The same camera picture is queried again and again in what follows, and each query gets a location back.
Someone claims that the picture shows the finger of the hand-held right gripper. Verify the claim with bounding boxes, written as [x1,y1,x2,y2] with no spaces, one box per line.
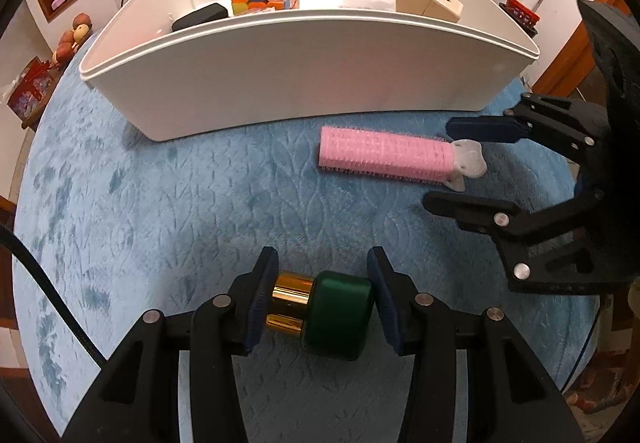
[422,188,608,294]
[445,93,608,165]

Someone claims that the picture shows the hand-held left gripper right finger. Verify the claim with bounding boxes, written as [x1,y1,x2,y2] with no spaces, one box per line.
[366,246,586,443]

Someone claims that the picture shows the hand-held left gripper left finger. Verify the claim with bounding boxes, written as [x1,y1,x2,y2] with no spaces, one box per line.
[60,245,279,443]

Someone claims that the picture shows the green bottle gold cap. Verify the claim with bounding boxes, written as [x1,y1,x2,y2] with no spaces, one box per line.
[266,269,375,360]

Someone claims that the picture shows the pink hair roller clip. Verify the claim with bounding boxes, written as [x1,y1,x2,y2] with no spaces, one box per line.
[318,126,487,190]

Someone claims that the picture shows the beige wooden box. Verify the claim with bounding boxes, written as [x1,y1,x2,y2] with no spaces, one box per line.
[396,0,463,22]

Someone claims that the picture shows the white plastic storage bin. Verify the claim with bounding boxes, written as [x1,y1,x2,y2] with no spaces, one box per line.
[79,0,541,142]

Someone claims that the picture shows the brown wooden door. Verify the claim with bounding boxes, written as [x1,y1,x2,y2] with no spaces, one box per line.
[532,0,640,99]

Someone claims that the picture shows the red decorated box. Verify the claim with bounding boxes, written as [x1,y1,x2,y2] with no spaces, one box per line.
[500,0,542,31]

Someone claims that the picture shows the blue embossed tablecloth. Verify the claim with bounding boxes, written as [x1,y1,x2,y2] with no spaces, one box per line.
[12,38,601,443]

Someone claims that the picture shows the black rectangular case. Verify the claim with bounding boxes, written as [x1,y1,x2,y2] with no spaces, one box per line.
[171,2,230,33]

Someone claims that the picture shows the red patterned box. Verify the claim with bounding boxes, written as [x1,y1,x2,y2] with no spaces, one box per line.
[6,57,56,119]

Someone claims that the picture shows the pile of fruit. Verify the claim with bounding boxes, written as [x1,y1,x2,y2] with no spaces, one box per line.
[52,13,93,69]

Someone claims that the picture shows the thick black cable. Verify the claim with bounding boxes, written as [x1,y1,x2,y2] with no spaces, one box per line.
[0,225,108,366]

